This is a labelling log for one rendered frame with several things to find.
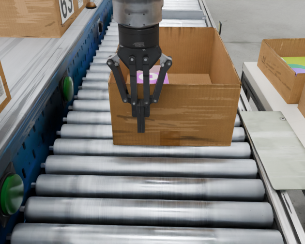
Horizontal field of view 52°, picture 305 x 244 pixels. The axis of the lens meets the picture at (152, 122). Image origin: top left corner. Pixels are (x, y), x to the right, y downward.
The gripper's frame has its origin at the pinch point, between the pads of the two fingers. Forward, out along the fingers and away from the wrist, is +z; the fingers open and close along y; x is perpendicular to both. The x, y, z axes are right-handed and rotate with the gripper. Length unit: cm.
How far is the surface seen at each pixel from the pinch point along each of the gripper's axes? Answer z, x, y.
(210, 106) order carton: -0.5, 3.5, 15.4
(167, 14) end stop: 9, 112, 7
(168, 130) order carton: 6.4, 3.4, 6.2
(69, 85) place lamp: 3.4, 19.7, -21.0
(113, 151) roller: 12.2, 2.5, -7.3
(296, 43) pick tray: 3, 53, 52
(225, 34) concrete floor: 86, 308, 79
